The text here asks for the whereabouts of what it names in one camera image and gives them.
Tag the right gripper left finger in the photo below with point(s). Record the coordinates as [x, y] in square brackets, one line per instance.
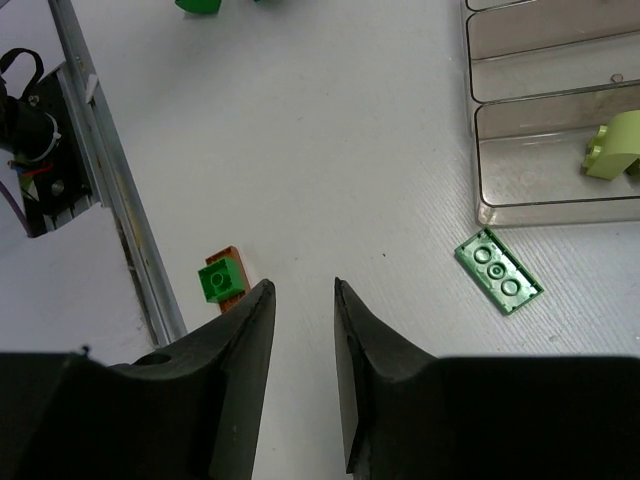
[190, 410]

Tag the clear left bin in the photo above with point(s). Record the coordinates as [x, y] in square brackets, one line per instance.
[482, 5]

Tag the brown lego plate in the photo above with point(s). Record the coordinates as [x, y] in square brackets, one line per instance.
[232, 252]

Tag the green two-by-three lego brick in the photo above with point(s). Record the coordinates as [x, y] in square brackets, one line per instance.
[199, 7]

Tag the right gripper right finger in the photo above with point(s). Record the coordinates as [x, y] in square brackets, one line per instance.
[406, 414]

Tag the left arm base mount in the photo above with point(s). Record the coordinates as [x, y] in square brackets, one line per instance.
[46, 156]

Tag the clear right bin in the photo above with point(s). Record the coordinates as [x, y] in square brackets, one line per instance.
[528, 155]

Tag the lime sloped lego brick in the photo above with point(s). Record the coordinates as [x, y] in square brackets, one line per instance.
[614, 150]

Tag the green flat lego plate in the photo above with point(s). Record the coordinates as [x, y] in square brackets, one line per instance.
[497, 271]

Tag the small green lego cube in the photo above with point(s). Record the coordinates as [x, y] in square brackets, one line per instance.
[221, 280]

